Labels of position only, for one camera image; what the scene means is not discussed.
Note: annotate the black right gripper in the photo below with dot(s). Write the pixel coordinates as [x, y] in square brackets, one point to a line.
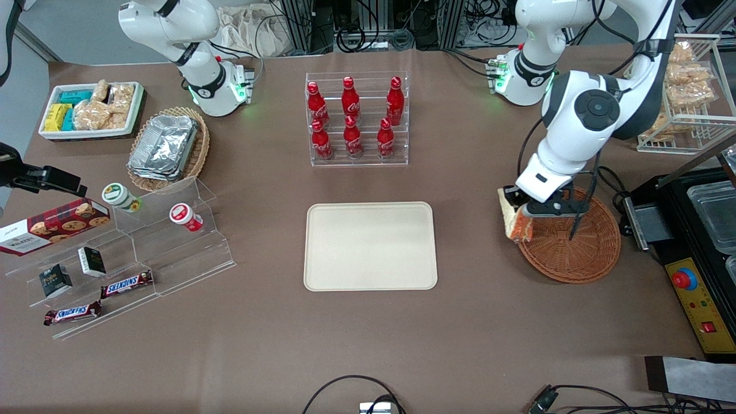
[23, 173]

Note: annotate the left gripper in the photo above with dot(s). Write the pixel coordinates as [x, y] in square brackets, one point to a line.
[513, 197]

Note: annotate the triangular sandwich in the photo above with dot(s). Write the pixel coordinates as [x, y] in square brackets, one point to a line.
[517, 228]

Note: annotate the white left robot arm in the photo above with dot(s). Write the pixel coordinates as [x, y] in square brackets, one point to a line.
[575, 132]

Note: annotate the white rectangular snack tray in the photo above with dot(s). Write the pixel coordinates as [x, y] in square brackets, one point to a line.
[86, 134]

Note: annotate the brown round wicker basket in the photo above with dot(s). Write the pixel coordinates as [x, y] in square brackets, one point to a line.
[575, 259]

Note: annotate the light oval wicker basket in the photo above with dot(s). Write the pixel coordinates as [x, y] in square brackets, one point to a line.
[200, 155]

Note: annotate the beige plastic serving tray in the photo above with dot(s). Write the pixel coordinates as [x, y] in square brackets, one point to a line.
[356, 247]

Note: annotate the red tartan cookie box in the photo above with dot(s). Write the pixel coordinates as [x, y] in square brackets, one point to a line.
[57, 224]

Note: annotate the yellow snack packet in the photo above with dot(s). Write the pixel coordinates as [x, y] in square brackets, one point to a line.
[56, 117]

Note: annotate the teal snack packet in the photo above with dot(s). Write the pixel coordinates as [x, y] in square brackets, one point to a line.
[69, 119]
[76, 96]

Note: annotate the green lid yogurt cup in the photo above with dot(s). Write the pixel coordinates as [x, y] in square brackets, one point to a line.
[118, 195]

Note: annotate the rice cracker snack bag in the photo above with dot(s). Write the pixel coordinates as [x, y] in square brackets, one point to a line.
[122, 98]
[91, 115]
[100, 91]

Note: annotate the small black white-labelled box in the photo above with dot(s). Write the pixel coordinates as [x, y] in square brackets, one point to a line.
[92, 261]

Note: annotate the small black gold-lettered box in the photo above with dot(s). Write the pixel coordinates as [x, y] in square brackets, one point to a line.
[56, 280]

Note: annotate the aluminium foil container stack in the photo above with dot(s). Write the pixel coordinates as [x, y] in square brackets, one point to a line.
[164, 146]

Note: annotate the brown Snickers bar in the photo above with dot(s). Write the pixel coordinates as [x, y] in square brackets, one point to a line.
[72, 313]
[126, 284]

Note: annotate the red lid yogurt cup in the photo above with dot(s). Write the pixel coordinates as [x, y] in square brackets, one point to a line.
[183, 215]

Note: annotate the clear acrylic stepped display stand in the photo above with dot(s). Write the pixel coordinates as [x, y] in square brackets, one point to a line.
[172, 259]

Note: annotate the fried snack bag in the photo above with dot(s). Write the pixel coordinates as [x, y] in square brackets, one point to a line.
[658, 131]
[688, 73]
[682, 53]

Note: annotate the red cola bottle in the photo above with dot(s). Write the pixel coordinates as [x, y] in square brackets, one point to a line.
[317, 106]
[385, 141]
[351, 103]
[322, 144]
[395, 103]
[352, 141]

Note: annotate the red emergency stop button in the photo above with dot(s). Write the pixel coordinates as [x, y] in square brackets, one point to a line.
[684, 279]

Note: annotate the clear acrylic bottle rack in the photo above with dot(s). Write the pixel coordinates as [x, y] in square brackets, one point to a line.
[371, 100]

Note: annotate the clear plastic container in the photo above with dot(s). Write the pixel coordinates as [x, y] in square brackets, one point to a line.
[716, 215]

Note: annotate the black yellow-panel sealing machine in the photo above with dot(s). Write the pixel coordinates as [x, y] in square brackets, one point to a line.
[698, 313]

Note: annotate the grey black-edged flat panel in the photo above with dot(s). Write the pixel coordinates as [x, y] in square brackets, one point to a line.
[696, 379]

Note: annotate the beige cloth bag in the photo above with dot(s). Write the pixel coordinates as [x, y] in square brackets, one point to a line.
[253, 31]

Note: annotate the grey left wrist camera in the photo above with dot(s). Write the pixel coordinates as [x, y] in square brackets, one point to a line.
[566, 213]

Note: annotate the aluminium frame post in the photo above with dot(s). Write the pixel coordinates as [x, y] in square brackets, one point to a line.
[296, 26]
[451, 23]

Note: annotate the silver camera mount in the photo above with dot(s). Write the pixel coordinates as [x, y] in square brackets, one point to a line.
[376, 409]

